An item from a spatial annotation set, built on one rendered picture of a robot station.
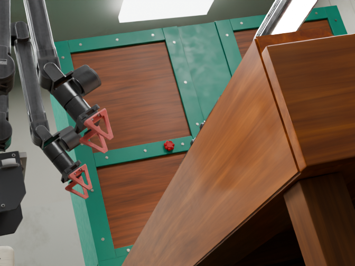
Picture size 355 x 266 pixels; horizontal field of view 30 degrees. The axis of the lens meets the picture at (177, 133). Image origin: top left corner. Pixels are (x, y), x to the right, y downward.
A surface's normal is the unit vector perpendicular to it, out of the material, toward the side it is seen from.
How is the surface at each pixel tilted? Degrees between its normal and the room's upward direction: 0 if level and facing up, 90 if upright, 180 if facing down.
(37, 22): 90
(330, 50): 90
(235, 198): 90
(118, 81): 90
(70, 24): 180
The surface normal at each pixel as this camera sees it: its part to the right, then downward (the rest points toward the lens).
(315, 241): -0.95, 0.17
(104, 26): 0.25, 0.92
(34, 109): 0.15, -0.53
